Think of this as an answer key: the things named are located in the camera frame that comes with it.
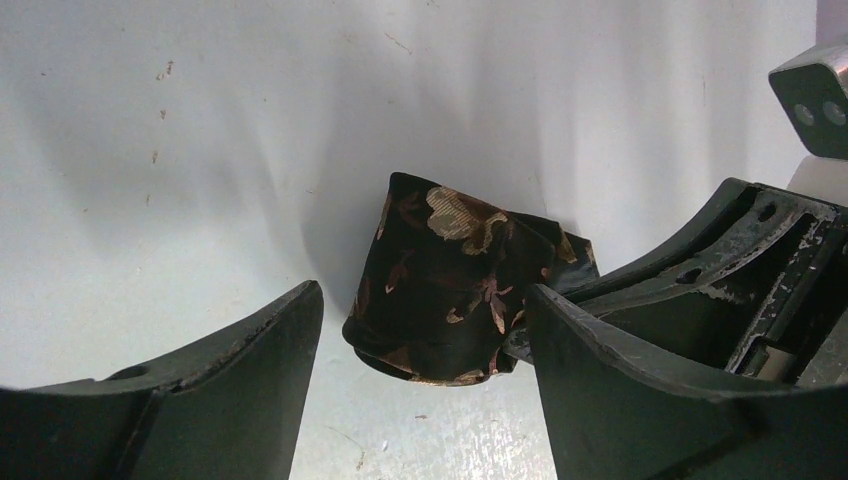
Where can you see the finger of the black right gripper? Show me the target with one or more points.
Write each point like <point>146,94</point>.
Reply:
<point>702,258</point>

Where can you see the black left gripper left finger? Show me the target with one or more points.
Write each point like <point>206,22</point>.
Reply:
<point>227,406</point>

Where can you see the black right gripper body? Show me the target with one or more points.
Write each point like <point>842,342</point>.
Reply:
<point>795,311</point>

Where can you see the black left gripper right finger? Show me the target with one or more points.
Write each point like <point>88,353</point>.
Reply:
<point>619,407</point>

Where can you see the black gold floral tie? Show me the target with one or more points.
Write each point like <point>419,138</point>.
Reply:
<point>441,300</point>

